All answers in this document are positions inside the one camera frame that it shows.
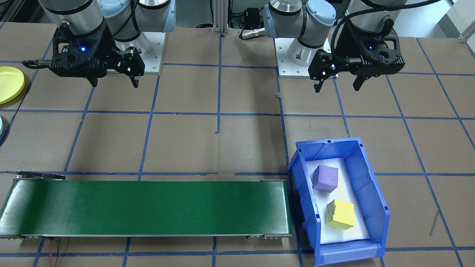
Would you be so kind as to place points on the purple foam block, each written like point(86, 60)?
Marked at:
point(325, 178)

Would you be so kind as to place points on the yellow foam block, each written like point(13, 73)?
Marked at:
point(340, 215)

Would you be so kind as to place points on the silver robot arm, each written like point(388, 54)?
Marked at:
point(74, 11)
point(315, 18)

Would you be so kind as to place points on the yellow plate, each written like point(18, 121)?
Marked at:
point(9, 85)

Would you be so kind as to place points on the light blue plate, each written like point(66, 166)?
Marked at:
point(1, 126)

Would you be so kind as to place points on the silver metal cylinder connector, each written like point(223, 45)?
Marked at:
point(252, 33)

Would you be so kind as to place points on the small black electronics box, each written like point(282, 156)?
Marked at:
point(252, 15)

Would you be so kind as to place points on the blue plastic bin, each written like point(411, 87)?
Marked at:
point(371, 196)

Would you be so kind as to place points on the green conveyor belt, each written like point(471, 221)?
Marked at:
point(148, 207)

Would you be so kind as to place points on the white foam pad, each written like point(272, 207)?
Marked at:
point(345, 235)

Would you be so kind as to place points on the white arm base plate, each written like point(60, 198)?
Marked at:
point(285, 65)
point(153, 55)

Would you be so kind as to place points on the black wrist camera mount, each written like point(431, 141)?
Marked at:
point(382, 59)
point(74, 61)

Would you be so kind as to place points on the aluminium post between arms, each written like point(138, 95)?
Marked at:
point(219, 16)

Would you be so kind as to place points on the aluminium frame bar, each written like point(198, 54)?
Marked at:
point(467, 33)

